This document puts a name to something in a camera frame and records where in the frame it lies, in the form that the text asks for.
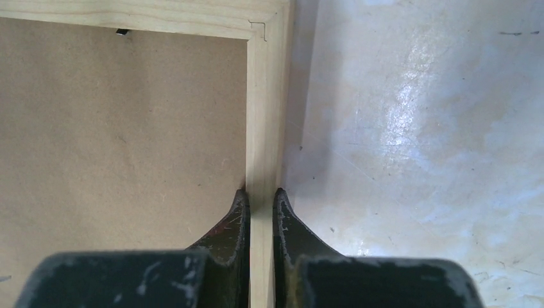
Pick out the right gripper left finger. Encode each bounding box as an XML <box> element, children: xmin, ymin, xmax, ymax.
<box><xmin>15</xmin><ymin>189</ymin><xmax>250</xmax><ymax>307</ymax></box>

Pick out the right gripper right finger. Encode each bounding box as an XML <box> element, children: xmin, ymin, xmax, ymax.
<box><xmin>273</xmin><ymin>188</ymin><xmax>484</xmax><ymax>307</ymax></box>

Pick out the wooden picture frame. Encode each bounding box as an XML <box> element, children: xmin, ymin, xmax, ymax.
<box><xmin>1</xmin><ymin>1</ymin><xmax>295</xmax><ymax>307</ymax></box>

